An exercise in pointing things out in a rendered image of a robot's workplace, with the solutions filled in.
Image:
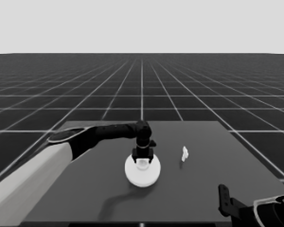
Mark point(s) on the small white T-shaped piece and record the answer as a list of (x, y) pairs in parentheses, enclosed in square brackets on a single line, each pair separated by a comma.
[(185, 154)]

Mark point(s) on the large thick white disc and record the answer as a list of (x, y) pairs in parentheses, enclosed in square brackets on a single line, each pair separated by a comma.
[(142, 179)]

